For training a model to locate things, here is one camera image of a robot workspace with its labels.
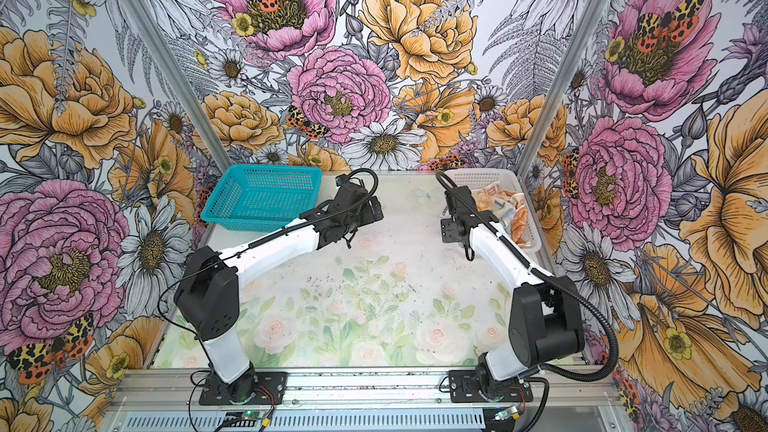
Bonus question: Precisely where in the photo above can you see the aluminium corner post left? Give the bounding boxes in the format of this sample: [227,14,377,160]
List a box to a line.
[118,0,232,172]

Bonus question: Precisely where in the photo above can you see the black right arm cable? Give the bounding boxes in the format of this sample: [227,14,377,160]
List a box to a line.
[436,170,620,432]

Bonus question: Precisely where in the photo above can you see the aluminium corner post right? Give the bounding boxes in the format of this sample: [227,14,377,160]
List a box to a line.
[515,0,610,178]

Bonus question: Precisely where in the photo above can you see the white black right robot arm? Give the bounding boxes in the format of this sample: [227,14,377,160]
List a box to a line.
[441,183,585,400]

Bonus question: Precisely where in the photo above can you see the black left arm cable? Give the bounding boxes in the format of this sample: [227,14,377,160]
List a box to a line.
[157,167,380,432]

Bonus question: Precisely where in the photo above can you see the aluminium front rail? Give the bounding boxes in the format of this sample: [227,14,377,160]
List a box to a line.
[100,367,632,431]

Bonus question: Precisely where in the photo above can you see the white plastic laundry basket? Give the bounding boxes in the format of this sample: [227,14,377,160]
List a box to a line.
[446,168,542,254]

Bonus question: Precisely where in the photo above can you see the orange and white towel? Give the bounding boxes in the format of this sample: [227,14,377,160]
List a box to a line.
[471,183,529,246]

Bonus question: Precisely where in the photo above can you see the teal plastic basket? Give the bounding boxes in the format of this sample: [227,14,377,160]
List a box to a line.
[201,164,323,233]

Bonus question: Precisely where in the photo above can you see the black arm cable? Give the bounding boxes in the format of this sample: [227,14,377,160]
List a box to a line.
[157,167,380,432]
[436,170,620,432]

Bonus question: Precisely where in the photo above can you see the aluminium corner post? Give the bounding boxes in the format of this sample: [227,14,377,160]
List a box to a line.
[515,0,610,178]
[118,0,232,172]

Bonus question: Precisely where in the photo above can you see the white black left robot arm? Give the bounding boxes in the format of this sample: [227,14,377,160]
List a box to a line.
[174,168,383,404]

